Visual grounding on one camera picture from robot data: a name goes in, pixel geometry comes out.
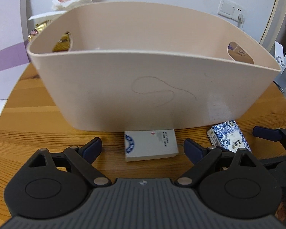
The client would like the blue white tissue pack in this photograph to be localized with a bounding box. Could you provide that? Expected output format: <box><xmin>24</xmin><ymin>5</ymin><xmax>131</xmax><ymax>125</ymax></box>
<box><xmin>207</xmin><ymin>120</ymin><xmax>251</xmax><ymax>152</ymax></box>

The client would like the white blue card box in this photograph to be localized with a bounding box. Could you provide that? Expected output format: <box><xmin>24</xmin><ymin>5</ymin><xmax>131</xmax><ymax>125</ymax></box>
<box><xmin>124</xmin><ymin>129</ymin><xmax>179</xmax><ymax>162</ymax></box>

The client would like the grey laptop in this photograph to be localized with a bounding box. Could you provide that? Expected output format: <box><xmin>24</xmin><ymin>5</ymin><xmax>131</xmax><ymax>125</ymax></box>
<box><xmin>274</xmin><ymin>73</ymin><xmax>286</xmax><ymax>92</ymax></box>

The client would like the white phone stand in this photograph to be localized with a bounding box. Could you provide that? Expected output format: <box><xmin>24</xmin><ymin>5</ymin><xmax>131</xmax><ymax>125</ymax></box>
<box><xmin>274</xmin><ymin>41</ymin><xmax>286</xmax><ymax>73</ymax></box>

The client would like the beige plastic storage basket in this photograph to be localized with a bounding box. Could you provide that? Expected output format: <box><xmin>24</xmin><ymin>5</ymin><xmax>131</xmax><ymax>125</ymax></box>
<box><xmin>27</xmin><ymin>2</ymin><xmax>281</xmax><ymax>132</ymax></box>

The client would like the pink bed headboard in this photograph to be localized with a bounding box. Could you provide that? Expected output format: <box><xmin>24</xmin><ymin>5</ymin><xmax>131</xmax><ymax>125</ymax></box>
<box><xmin>0</xmin><ymin>0</ymin><xmax>29</xmax><ymax>100</ymax></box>

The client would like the gold snack bag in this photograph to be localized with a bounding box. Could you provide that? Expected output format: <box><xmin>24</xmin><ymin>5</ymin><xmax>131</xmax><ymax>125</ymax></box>
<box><xmin>28</xmin><ymin>20</ymin><xmax>71</xmax><ymax>52</ymax></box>

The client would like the wooden shelf frame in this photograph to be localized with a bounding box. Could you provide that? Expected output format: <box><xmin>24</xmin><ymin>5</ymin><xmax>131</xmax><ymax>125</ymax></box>
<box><xmin>259</xmin><ymin>0</ymin><xmax>286</xmax><ymax>94</ymax></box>

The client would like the white charging cable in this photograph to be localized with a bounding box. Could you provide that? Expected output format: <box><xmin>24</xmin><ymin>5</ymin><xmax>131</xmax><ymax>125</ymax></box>
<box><xmin>236</xmin><ymin>14</ymin><xmax>245</xmax><ymax>32</ymax></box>

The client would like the white wall switch socket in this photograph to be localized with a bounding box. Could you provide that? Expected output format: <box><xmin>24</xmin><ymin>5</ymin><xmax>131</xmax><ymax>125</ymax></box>
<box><xmin>218</xmin><ymin>0</ymin><xmax>246</xmax><ymax>24</ymax></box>

